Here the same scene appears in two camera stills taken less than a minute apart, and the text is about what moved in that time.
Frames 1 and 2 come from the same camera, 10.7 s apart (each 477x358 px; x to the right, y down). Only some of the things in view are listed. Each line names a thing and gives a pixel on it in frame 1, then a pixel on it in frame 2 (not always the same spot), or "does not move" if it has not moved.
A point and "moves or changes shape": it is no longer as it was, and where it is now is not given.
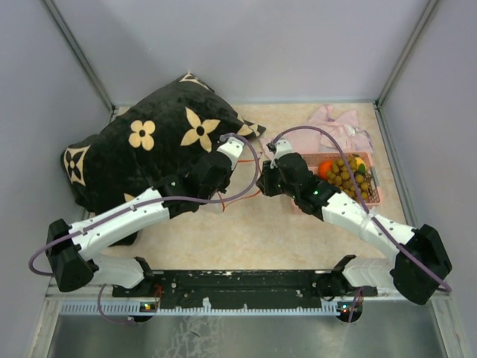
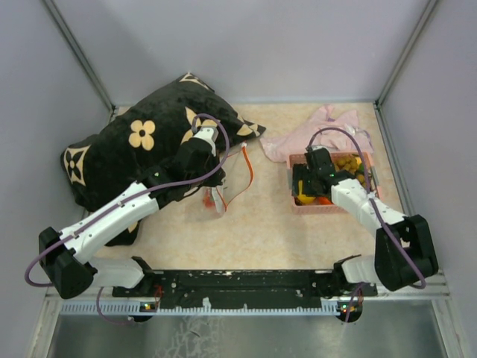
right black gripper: (264, 184) → (301, 172)
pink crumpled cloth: (343, 126) does not move
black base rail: (244, 288) does not move
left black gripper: (222, 188) → (215, 180)
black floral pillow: (152, 143) does not move
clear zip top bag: (244, 197) moves or changes shape
